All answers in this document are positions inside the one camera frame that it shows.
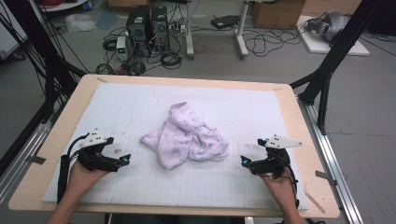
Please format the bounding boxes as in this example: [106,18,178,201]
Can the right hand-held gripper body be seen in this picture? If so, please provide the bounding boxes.
[249,133,303,179]

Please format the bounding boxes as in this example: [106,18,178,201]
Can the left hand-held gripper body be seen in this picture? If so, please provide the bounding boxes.
[77,128,122,173]

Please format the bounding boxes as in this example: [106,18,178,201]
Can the pale pink printed towel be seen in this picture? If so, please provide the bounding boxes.
[139,102,230,171]

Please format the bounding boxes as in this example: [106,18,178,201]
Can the person's left hand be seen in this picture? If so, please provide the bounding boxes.
[66,161,110,195]

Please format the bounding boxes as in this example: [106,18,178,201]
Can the person's right hand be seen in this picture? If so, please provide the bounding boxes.
[261,174,295,203]

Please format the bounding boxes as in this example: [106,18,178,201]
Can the white grid mat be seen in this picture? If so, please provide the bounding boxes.
[41,82,310,211]

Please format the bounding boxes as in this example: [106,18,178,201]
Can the grey tape piece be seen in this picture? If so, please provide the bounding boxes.
[315,170,339,187]

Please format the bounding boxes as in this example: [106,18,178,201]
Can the white power supply box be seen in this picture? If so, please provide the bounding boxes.
[116,35,129,62]

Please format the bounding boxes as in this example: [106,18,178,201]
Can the white floor board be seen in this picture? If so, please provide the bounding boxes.
[295,15,371,57]

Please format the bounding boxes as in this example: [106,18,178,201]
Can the white desk leg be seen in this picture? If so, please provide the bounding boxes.
[185,0,195,60]
[234,0,250,59]

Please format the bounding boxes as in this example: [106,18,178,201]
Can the large black computer tower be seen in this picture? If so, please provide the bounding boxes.
[125,5,152,58]

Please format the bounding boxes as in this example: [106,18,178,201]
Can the blue sheet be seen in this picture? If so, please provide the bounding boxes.
[95,8,120,31]

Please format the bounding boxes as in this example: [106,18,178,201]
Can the clear plastic bag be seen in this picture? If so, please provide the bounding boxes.
[64,12,97,34]

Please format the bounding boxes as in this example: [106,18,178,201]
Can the slim black computer tower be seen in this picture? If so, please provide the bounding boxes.
[150,6,171,52]

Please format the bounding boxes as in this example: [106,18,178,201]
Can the flat black device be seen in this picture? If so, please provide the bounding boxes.
[210,14,241,30]

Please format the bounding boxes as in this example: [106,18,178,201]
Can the brown cardboard box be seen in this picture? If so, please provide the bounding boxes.
[250,0,306,30]

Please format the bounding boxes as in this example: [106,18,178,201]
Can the grey headset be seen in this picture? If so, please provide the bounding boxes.
[305,11,351,43]

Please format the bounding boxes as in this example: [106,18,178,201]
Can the white cabinet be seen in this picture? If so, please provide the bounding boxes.
[0,0,29,60]

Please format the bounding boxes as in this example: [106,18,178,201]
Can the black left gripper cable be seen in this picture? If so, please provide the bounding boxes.
[56,133,92,204]

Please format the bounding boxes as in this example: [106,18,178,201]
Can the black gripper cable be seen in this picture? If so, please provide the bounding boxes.
[56,133,92,204]
[279,148,302,209]

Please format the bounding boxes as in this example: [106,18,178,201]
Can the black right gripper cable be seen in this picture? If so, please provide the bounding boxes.
[279,148,302,209]

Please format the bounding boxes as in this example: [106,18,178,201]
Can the aluminium rail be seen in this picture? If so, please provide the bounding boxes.
[0,102,66,204]
[297,99,363,224]

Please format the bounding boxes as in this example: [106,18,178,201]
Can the small coiled black cable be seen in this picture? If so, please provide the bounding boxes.
[102,36,118,52]

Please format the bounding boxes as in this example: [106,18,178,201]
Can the tangled black floor cable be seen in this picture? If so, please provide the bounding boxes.
[242,18,309,59]

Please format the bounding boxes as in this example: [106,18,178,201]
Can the black metal frame stand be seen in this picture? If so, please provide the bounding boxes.
[289,0,387,135]
[0,0,88,125]

